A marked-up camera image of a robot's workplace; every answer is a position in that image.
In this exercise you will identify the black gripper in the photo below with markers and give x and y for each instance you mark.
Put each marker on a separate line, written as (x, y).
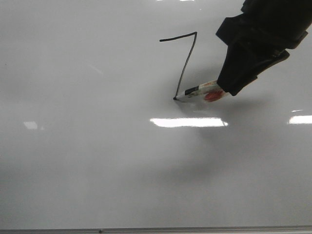
(258, 37)

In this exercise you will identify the black white whiteboard marker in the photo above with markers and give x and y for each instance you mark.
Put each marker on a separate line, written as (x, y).
(207, 92)

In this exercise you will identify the white whiteboard with aluminium frame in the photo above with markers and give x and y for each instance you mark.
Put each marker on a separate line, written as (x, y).
(90, 136)

